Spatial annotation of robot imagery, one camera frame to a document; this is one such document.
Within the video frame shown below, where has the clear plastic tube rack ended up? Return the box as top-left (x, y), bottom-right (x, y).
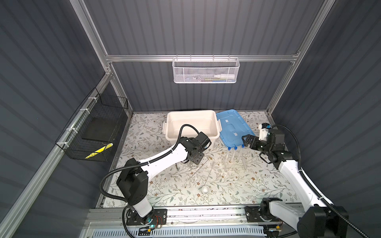
top-left (222, 148), bottom-right (244, 175)

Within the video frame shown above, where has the white bottle in basket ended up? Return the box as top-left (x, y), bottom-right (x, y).
top-left (213, 74), bottom-right (236, 80)

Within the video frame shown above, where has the white plastic storage box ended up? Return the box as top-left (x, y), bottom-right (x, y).
top-left (162, 110), bottom-right (222, 145)

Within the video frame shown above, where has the black foam pad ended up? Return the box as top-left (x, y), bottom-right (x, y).
top-left (82, 118), bottom-right (117, 142)

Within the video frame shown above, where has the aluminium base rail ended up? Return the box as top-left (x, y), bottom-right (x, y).
top-left (80, 203), bottom-right (310, 238)

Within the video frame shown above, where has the blue plastic box lid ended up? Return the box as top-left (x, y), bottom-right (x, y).
top-left (216, 109), bottom-right (255, 148)

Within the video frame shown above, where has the yellow black striped tape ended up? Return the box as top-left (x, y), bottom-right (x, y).
top-left (85, 143), bottom-right (113, 159)

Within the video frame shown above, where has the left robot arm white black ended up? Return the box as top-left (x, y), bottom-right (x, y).
top-left (99, 124), bottom-right (212, 225)

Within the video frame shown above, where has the black wire wall basket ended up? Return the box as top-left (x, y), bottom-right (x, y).
top-left (56, 89), bottom-right (129, 162)

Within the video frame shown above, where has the white wire mesh basket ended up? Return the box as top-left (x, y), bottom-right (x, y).
top-left (172, 57), bottom-right (240, 84)

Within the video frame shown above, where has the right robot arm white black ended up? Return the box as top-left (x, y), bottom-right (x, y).
top-left (242, 124), bottom-right (367, 238)

